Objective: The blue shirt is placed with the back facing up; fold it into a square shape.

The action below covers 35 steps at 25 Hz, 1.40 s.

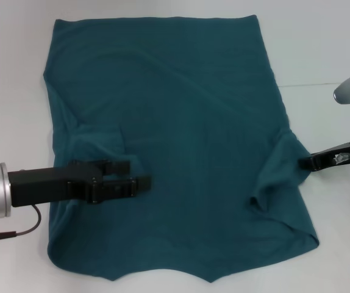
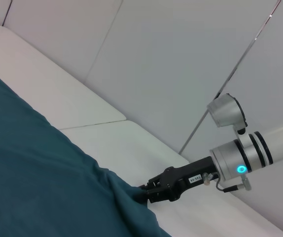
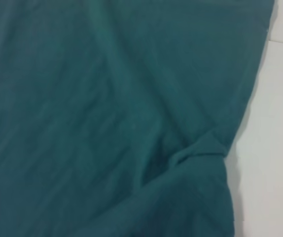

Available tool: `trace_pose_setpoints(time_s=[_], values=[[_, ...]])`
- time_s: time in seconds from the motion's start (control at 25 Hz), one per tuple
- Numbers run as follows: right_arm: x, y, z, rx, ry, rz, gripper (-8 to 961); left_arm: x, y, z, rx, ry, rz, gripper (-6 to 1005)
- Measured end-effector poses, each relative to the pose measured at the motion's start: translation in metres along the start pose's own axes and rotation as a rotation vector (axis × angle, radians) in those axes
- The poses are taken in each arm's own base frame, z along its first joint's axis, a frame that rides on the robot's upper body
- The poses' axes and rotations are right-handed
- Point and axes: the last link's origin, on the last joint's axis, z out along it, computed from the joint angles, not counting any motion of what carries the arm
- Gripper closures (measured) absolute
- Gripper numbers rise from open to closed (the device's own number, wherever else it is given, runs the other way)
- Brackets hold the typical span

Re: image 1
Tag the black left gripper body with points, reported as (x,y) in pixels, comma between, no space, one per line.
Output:
(50,184)

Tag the silver metal plug fitting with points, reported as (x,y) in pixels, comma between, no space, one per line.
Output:
(342,157)

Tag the teal blue shirt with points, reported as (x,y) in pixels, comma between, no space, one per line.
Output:
(193,107)

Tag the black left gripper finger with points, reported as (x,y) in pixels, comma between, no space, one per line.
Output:
(129,186)
(118,166)

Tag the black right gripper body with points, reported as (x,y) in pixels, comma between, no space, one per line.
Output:
(330,157)

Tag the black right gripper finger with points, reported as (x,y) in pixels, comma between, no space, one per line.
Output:
(306,161)

